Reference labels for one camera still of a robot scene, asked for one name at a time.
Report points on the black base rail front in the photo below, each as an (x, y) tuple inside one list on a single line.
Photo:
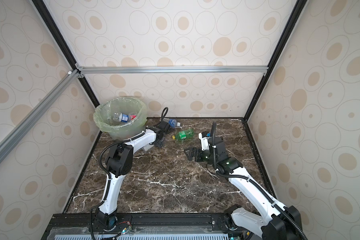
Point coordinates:
[(195, 226)]

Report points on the green soda bottle yellow cap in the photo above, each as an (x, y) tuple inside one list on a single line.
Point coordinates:
[(184, 135)]

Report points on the green mesh bin with liner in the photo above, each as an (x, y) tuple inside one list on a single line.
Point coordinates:
[(126, 105)]

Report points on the diagonal aluminium rail left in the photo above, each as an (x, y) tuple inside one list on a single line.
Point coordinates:
[(14, 137)]

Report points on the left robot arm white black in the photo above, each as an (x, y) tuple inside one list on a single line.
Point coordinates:
[(116, 161)]

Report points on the horizontal aluminium rail back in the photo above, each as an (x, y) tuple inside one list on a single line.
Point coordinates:
[(173, 70)]

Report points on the Pocari Sweat clear bottle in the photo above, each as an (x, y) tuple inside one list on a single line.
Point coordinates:
[(172, 122)]

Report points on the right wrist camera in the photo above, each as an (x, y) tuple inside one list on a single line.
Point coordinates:
[(204, 137)]

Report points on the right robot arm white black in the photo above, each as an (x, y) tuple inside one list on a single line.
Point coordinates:
[(275, 221)]

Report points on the small blue label water bottle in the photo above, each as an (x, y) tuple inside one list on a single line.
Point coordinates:
[(118, 117)]

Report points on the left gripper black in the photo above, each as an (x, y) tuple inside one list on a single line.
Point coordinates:
[(160, 145)]

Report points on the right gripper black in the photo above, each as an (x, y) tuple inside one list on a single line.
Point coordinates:
[(198, 151)]

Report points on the white floral label bottle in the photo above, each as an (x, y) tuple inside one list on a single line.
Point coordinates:
[(148, 147)]

